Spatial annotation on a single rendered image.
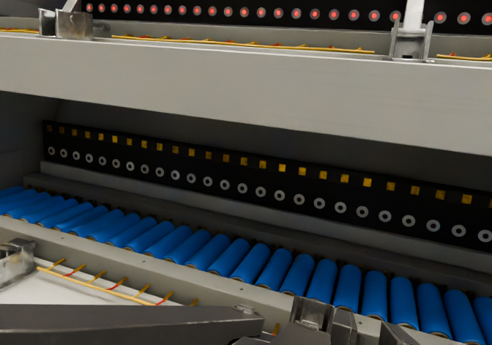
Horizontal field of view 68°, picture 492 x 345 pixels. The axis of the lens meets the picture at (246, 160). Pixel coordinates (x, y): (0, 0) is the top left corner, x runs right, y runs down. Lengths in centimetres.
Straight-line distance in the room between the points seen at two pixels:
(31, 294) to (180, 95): 19
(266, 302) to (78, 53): 23
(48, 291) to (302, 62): 25
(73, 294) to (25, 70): 18
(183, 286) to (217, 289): 3
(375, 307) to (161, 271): 16
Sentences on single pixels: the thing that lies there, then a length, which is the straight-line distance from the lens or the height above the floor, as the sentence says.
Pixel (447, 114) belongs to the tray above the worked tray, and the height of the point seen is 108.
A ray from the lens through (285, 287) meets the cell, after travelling 29.
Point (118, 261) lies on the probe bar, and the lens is 31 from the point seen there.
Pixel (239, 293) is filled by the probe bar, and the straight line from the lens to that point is 27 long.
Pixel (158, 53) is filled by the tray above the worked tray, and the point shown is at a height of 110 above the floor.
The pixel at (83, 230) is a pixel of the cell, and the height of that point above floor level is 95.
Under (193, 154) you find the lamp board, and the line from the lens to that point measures 40.
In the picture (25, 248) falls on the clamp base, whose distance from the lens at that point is 35.
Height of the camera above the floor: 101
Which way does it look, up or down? 6 degrees up
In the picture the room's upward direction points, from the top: 12 degrees clockwise
